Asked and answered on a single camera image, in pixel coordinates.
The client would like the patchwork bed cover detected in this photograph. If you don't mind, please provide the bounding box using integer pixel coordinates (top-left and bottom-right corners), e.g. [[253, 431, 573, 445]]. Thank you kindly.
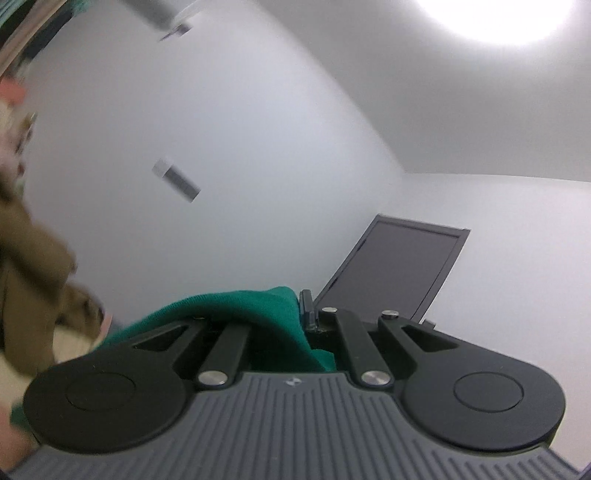
[[0, 318, 112, 467]]

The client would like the round ceiling light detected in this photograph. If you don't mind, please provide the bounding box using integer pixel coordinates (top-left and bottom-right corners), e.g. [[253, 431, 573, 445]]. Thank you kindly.
[[411, 0, 579, 47]]

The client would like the brown hoodie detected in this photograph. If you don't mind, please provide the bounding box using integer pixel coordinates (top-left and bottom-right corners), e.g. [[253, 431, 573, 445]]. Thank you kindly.
[[0, 180, 108, 370]]

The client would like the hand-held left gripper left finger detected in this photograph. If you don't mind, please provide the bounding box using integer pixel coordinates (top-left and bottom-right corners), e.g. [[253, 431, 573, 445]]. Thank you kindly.
[[133, 315, 253, 387]]

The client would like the grey wall fixture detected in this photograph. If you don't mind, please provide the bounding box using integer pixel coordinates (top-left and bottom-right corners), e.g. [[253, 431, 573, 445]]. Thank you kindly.
[[152, 157, 202, 204]]

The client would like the green zip hoodie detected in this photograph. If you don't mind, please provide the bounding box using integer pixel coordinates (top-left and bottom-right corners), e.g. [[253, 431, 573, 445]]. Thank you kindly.
[[9, 286, 335, 435]]

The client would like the grey door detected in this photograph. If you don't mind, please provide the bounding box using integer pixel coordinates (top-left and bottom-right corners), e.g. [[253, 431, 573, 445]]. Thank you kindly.
[[313, 213, 472, 326]]

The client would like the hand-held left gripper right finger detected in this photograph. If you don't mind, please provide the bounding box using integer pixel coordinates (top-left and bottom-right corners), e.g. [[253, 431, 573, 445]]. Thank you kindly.
[[300, 290, 444, 388]]

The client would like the white air conditioner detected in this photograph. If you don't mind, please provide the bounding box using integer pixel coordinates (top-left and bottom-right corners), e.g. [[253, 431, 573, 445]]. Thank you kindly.
[[121, 0, 193, 42]]

